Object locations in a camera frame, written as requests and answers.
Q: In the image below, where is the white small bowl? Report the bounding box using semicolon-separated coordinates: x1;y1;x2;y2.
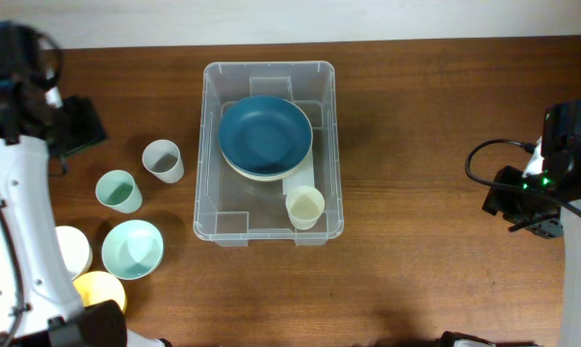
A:
56;226;92;280

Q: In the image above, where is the mint green bowl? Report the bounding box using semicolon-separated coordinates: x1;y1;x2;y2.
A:
101;220;165;280

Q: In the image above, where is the mint green cup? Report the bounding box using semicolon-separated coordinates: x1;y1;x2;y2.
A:
94;170;143;214

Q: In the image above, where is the beige bowl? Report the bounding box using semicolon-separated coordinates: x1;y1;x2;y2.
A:
221;147;313;182

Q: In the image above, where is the grey cup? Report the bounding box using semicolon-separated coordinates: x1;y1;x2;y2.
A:
142;140;184;184

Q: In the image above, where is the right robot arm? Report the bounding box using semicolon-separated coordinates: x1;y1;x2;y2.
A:
464;100;581;346

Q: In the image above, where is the white label in bin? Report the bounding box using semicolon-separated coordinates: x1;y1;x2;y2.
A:
282;151;315;195

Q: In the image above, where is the clear plastic storage bin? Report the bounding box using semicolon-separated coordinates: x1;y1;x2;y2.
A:
193;61;344;247

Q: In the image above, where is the beige cup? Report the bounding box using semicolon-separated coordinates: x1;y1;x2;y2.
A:
285;185;326;230

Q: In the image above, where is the blue bowl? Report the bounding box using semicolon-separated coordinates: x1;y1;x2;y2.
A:
218;95;313;177

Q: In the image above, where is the yellow bowl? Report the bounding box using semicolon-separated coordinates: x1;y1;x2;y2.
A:
73;271;127;312

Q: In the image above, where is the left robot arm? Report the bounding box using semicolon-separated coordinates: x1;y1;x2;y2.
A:
0;21;149;346

